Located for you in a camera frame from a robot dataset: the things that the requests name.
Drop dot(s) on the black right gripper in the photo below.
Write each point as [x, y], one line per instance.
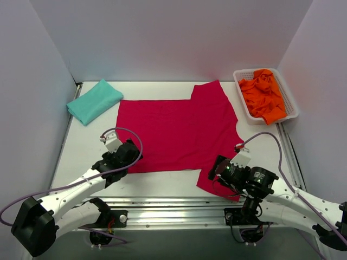
[217, 168]

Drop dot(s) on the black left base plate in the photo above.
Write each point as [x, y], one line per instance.
[117, 219]

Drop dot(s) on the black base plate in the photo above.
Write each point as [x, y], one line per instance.
[117, 219]
[234, 216]

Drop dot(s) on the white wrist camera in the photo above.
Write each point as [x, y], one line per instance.
[111, 140]
[242, 157]

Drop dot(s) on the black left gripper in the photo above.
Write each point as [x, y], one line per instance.
[133, 151]

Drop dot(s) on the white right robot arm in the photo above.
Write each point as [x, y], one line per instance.
[270, 199]

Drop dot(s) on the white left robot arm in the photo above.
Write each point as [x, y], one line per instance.
[40, 222]

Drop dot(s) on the white plastic basket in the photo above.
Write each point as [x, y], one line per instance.
[290, 105]

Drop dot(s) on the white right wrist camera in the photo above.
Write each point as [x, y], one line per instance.
[242, 157]

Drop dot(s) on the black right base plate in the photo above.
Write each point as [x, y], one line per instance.
[234, 216]

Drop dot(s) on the folded teal t shirt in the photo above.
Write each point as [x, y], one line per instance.
[93, 103]

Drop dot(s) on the orange t shirts pile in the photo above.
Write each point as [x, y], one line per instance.
[263, 97]

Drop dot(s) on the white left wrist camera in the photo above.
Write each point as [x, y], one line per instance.
[111, 140]

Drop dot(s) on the aluminium frame rails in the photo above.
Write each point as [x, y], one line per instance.
[169, 207]

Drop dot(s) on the red t shirt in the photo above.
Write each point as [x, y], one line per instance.
[183, 134]

